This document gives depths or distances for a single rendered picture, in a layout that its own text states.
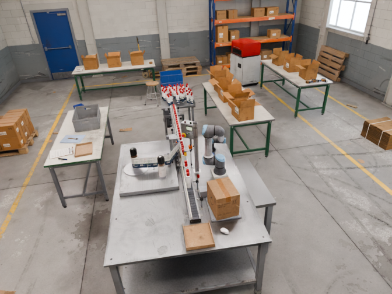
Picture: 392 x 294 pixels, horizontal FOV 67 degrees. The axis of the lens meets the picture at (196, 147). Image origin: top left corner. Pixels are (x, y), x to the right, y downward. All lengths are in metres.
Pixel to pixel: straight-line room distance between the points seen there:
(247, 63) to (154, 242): 6.63
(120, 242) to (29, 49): 9.04
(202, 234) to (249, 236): 0.43
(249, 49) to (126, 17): 4.25
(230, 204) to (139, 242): 0.92
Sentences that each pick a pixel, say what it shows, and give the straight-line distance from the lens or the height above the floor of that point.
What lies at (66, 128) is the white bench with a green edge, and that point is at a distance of 5.40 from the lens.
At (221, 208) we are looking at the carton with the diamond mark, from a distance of 2.90.
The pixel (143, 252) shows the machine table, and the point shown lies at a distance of 2.83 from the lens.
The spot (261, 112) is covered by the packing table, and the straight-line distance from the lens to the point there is 5.33.
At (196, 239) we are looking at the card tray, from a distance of 2.85.
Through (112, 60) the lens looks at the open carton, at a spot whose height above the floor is 0.98.
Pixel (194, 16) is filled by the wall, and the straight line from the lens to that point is 10.77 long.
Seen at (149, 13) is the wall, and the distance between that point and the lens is 10.58.
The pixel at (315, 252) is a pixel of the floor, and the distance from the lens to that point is 4.03.
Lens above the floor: 2.96
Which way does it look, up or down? 31 degrees down
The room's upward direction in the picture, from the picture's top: 3 degrees counter-clockwise
